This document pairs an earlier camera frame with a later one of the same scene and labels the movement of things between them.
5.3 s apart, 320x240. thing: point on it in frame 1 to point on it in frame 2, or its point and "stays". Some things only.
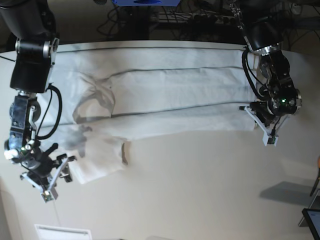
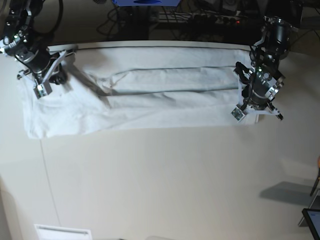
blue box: [146, 3] stays
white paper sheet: [51, 232] stays
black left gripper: [32, 157] to [38, 57]
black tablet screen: [312, 217] stays
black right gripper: [288, 103] to [263, 88]
